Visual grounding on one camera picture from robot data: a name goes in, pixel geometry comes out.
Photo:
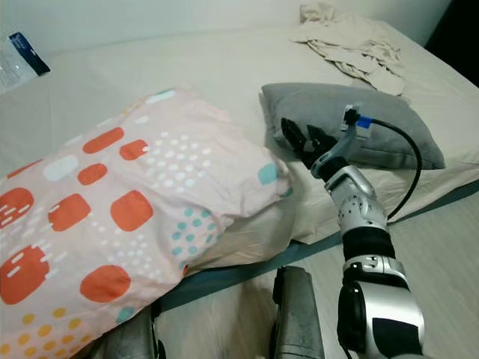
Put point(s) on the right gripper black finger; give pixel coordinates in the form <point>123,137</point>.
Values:
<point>316,139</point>
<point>294,132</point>

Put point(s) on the pink patterned pillow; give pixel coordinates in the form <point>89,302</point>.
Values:
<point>105,224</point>

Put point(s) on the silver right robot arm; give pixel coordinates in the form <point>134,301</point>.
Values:
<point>363,202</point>

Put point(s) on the grey pillow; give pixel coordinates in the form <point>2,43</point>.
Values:
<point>314,97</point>

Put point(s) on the beige crumpled clothes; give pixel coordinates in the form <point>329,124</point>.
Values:
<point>344,41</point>

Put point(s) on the white bed mattress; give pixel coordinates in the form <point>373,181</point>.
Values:
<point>194,60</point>

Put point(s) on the grey right robot leg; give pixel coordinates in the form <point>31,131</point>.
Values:
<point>299,318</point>

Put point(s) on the grey robot leg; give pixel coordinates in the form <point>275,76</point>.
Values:
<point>138,336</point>
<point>299,318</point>

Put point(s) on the black suitcase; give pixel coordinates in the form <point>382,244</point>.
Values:
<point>460,26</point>

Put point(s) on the blue white plastic package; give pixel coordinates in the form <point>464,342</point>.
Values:
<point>21,63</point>

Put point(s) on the grey left robot leg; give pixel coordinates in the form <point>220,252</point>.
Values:
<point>138,336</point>

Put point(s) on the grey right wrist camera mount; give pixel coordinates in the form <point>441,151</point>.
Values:
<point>344,146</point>

